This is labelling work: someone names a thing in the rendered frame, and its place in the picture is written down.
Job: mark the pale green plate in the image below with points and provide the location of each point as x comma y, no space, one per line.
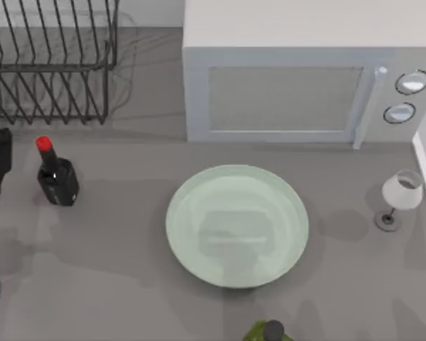
234,199

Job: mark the microwave oven door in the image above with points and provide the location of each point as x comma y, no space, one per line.
234,57

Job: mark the pale microwave oven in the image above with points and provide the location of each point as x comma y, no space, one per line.
270,28

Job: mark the black bottle with red cap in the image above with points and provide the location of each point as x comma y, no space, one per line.
58,184

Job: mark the green bottle with black cap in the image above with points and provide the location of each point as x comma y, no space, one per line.
266,332

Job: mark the white table lamp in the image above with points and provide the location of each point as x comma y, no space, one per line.
402,193

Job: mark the small microwave knob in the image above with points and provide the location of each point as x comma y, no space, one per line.
399,113

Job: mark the large microwave knob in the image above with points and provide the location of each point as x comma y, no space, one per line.
412,82

